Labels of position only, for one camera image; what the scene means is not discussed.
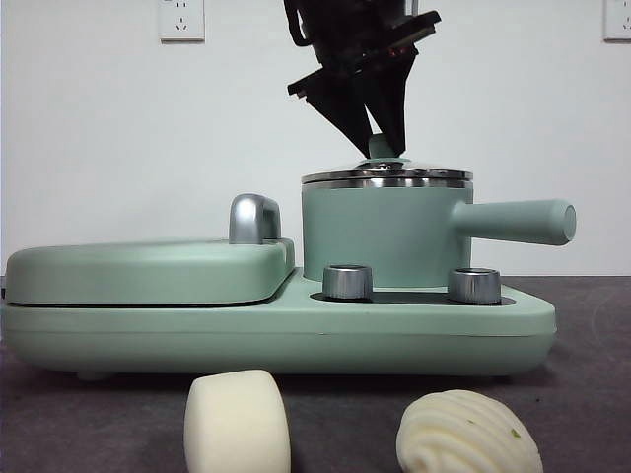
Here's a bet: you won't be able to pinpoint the mint green griddle lid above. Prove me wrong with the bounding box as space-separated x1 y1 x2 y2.
5 237 297 304

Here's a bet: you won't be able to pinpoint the white wall socket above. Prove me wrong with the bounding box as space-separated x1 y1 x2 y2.
602 0 631 42
158 0 206 42

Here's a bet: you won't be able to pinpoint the twisted white bun green specks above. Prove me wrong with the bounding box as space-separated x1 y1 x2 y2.
396 388 545 473

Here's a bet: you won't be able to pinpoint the smooth white steamed bun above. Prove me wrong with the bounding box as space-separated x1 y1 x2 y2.
183 369 292 473

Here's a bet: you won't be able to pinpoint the glass pot lid green knob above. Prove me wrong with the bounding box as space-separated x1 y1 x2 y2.
301 135 475 186

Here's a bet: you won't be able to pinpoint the mint green breakfast machine base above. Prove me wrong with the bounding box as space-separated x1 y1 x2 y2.
0 268 558 383

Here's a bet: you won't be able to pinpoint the mint green pot with handle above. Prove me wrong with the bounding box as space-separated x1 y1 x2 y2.
300 179 578 288

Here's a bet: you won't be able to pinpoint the silver griddle lid handle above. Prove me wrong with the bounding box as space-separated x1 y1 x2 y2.
229 193 283 245

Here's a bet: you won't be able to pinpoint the silver control knob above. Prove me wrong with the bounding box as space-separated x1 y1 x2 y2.
448 268 503 303
321 264 374 301

